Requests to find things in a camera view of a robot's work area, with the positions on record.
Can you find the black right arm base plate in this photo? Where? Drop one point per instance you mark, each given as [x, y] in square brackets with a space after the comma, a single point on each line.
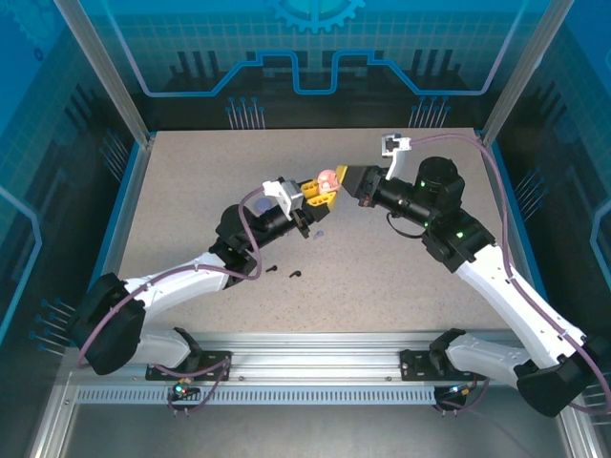
[415, 367]

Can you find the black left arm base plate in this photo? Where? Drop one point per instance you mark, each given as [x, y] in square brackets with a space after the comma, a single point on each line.
[217, 374]

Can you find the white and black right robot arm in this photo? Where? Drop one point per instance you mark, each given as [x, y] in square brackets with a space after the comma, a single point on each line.
[515, 305]

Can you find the grey metal shelf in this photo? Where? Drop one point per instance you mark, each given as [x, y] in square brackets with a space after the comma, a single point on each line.
[310, 434]

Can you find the aluminium frame post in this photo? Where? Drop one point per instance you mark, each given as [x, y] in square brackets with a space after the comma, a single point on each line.
[106, 71]
[525, 71]

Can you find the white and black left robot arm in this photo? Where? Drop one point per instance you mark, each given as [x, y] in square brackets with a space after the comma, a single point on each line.
[167, 286]

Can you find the long aluminium base rail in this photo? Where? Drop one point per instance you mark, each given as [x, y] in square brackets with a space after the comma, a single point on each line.
[310, 358]

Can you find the small LED connector board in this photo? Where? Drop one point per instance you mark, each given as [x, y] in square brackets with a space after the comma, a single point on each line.
[181, 390]
[460, 391]

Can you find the aluminium and blue side rail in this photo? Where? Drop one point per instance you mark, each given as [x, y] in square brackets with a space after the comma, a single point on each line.
[519, 229]
[135, 191]

